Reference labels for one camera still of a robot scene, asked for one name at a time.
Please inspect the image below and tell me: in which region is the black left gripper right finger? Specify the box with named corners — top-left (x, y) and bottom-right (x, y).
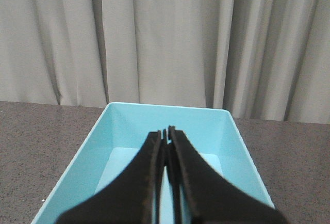
top-left (167, 126), bottom-right (288, 223)

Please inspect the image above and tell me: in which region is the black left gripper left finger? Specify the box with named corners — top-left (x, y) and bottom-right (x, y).
top-left (56, 131), bottom-right (167, 223)

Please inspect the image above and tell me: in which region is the light blue storage box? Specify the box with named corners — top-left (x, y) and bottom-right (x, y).
top-left (33, 103), bottom-right (273, 223)

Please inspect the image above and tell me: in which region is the grey pleated curtain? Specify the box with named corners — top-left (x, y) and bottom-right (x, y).
top-left (1, 0), bottom-right (329, 123)

